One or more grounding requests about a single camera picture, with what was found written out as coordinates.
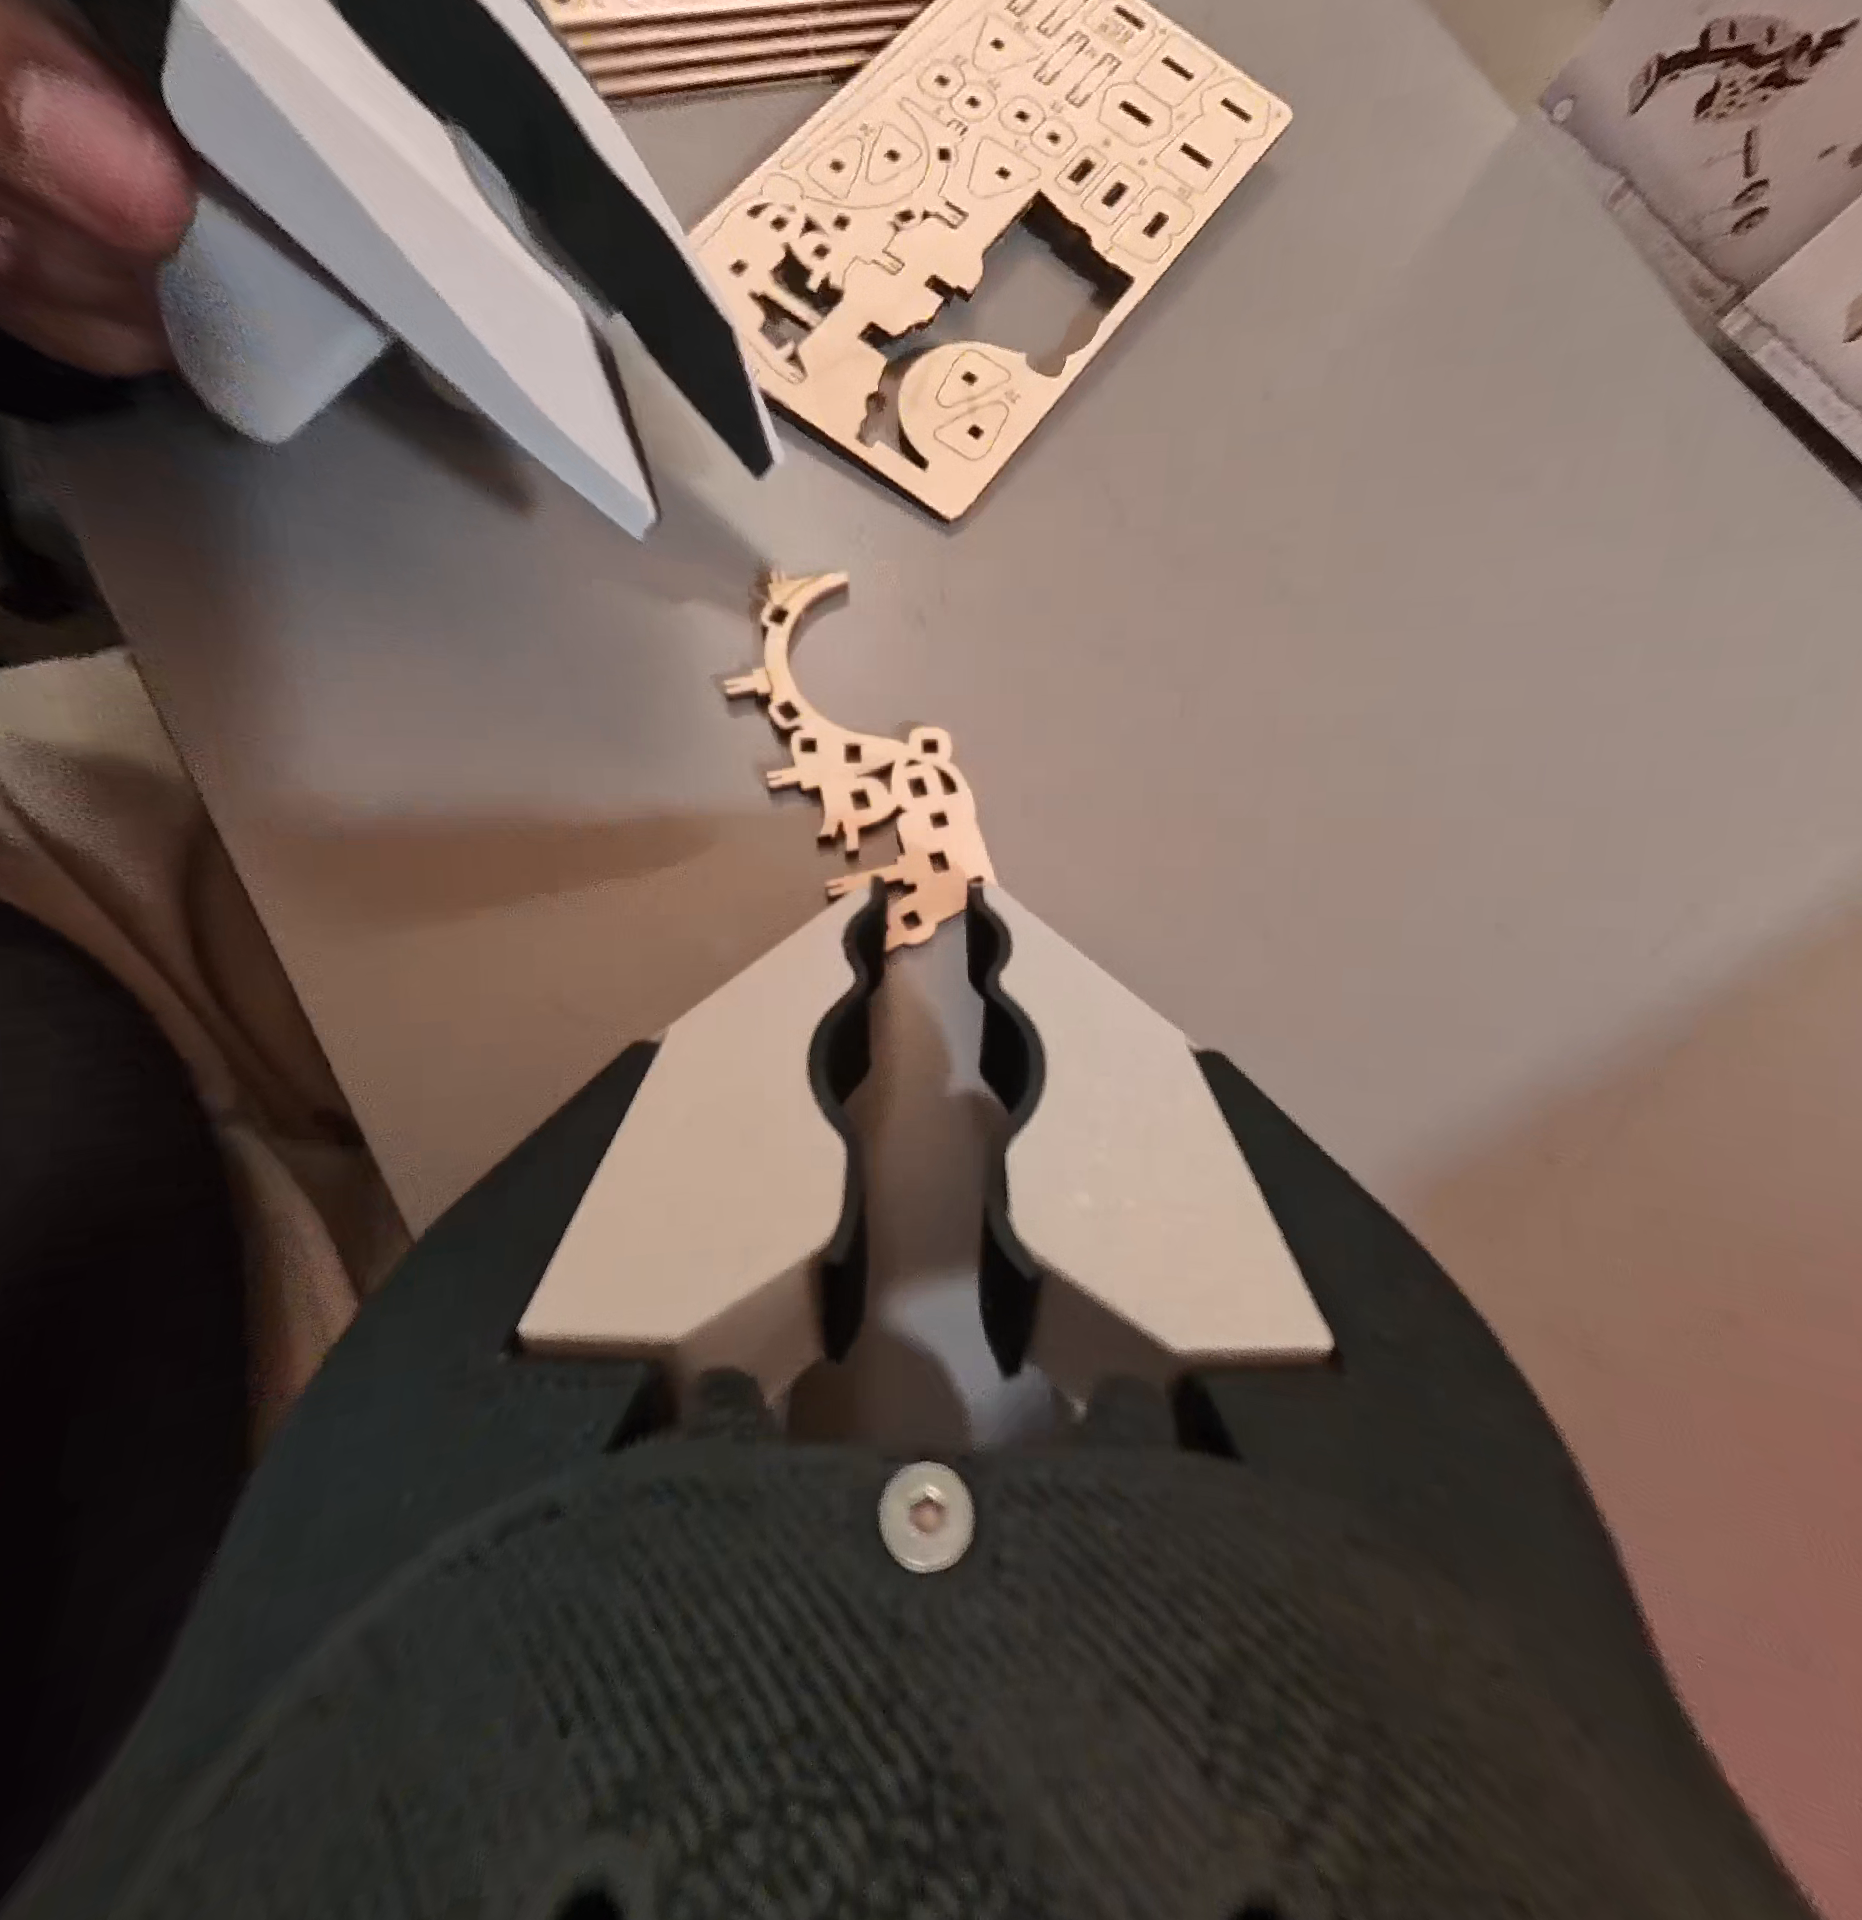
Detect grey desk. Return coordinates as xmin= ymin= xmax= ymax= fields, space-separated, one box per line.
xmin=31 ymin=0 xmax=1862 ymax=1920

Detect instruction booklet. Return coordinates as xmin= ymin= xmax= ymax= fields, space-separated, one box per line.
xmin=1538 ymin=0 xmax=1862 ymax=491

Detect stack of wooden sheets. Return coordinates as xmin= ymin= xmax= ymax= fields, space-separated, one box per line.
xmin=540 ymin=0 xmax=931 ymax=103

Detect wooden puzzle piece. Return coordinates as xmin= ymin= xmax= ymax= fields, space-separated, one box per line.
xmin=716 ymin=565 xmax=1002 ymax=953

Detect wooden puzzle sheet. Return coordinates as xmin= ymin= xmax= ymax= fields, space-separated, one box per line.
xmin=689 ymin=0 xmax=1298 ymax=523

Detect person's beige trousers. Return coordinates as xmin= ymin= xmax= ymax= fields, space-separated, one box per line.
xmin=0 ymin=644 xmax=411 ymax=1277

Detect person's black top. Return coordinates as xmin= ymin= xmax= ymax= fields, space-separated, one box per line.
xmin=0 ymin=884 xmax=266 ymax=1920

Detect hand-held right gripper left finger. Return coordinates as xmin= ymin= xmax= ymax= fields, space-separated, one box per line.
xmin=514 ymin=881 xmax=890 ymax=1399

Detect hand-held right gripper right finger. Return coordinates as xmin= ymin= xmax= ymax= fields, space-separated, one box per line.
xmin=957 ymin=881 xmax=1340 ymax=1406

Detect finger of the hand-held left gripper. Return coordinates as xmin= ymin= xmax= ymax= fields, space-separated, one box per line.
xmin=159 ymin=0 xmax=665 ymax=541
xmin=344 ymin=0 xmax=784 ymax=482

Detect person's left hand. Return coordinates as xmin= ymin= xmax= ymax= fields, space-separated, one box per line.
xmin=0 ymin=0 xmax=196 ymax=380

